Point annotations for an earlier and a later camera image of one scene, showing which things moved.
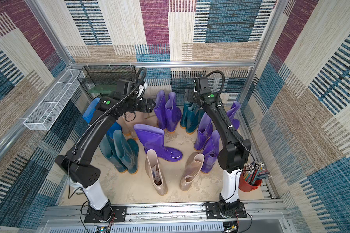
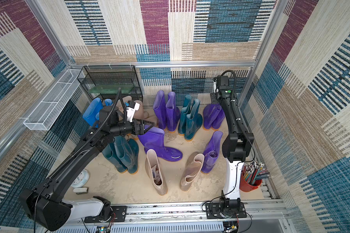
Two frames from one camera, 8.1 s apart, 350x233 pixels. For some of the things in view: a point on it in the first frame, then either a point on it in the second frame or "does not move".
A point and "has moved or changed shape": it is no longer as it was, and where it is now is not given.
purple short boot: x=205 y=131 has moved or changed shape
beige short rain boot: x=157 y=172 does not move
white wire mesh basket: x=49 y=109 does not move
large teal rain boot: x=128 y=150 does not move
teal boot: x=183 y=114 has moved or changed shape
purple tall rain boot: x=160 y=108 does not move
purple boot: x=173 y=114 does not move
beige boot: x=194 y=164 does not move
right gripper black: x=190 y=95 -> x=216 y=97
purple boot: x=210 y=152 does not move
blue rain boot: x=89 y=112 does not move
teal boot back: x=195 y=115 has moved or changed shape
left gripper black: x=148 y=108 -> x=141 y=127
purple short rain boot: x=153 y=138 does not move
